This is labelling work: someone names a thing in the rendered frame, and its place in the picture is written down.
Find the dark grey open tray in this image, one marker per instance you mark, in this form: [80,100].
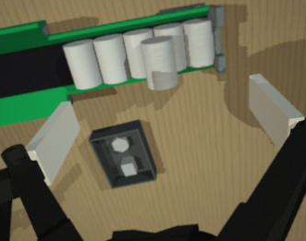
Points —
[110,160]

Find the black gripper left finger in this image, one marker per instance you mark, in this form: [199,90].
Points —
[21,179]

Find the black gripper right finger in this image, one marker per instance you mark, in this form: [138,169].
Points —
[273,205]

